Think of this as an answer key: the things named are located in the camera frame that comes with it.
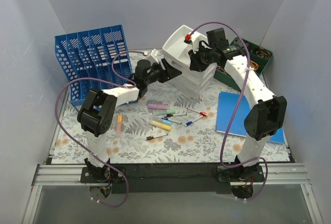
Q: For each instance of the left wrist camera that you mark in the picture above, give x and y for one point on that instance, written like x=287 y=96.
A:
x=152 y=57

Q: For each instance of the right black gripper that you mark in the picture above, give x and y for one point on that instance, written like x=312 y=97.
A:
x=195 y=60

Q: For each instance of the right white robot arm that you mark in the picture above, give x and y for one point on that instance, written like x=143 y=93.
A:
x=267 y=110

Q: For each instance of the black cap marker middle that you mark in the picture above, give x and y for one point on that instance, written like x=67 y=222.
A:
x=176 y=115

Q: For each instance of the blue pen marker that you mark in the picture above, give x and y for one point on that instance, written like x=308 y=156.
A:
x=171 y=120

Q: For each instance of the green compartment tray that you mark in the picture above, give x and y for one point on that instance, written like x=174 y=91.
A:
x=259 y=59

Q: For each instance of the white drawer organizer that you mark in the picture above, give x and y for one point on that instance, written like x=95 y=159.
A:
x=175 y=51

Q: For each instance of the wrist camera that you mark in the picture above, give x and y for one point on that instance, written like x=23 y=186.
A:
x=152 y=57
x=194 y=39

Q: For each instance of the yellow highlighter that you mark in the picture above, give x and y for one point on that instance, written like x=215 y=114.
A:
x=160 y=125

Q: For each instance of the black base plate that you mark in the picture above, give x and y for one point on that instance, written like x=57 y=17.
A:
x=169 y=178

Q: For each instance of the blue highlighter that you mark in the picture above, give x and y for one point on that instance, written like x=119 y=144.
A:
x=160 y=120

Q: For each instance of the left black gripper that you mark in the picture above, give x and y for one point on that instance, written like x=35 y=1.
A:
x=164 y=69

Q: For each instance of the purple highlighter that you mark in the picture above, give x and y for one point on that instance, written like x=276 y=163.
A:
x=158 y=106

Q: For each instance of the blue cap marker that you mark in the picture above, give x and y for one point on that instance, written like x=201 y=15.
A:
x=193 y=121

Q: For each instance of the orange pink highlighter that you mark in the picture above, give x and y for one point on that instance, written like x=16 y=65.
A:
x=119 y=124

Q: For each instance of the green highlighter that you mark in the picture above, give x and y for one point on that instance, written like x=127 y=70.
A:
x=164 y=112

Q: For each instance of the black cap marker front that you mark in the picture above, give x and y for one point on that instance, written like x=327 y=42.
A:
x=155 y=137

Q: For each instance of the black cap marker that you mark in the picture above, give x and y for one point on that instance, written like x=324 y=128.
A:
x=155 y=137
x=176 y=115

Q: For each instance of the red cap marker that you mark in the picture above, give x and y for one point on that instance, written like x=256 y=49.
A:
x=196 y=111

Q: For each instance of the blue notebook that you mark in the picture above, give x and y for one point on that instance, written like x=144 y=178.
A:
x=226 y=105

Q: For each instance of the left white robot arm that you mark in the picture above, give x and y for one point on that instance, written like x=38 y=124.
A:
x=97 y=111

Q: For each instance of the aluminium frame rail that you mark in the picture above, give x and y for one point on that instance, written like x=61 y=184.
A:
x=172 y=193

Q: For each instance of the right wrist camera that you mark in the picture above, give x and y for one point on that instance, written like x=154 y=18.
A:
x=194 y=39

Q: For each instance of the blue plastic file rack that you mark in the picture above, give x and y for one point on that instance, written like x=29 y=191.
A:
x=90 y=53

